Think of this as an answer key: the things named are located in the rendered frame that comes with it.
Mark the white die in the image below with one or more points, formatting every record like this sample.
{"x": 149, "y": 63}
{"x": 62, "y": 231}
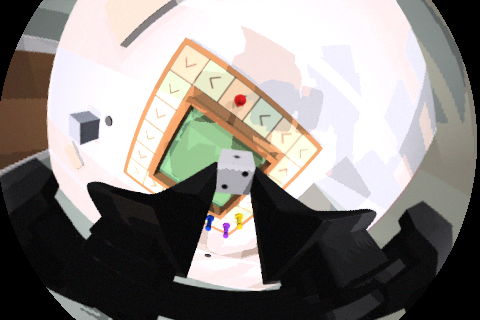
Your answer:
{"x": 235, "y": 171}

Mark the yellow pawn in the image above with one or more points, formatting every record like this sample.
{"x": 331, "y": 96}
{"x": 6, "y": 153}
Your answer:
{"x": 239, "y": 217}

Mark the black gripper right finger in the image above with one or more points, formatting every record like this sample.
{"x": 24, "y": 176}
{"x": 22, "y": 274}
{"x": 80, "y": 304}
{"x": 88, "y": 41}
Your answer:
{"x": 287, "y": 228}

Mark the blue pawn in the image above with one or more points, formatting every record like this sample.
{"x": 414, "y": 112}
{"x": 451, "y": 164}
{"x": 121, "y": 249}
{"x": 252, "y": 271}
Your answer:
{"x": 209, "y": 222}

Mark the red pawn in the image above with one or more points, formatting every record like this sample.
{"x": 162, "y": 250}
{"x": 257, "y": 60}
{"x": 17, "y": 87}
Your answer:
{"x": 240, "y": 100}

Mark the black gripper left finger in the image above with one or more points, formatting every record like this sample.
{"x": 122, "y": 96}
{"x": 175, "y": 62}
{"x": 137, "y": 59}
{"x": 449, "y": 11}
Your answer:
{"x": 175, "y": 216}

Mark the purple pawn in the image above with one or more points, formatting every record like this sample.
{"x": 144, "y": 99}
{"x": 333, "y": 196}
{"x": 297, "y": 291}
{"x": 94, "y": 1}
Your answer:
{"x": 226, "y": 226}

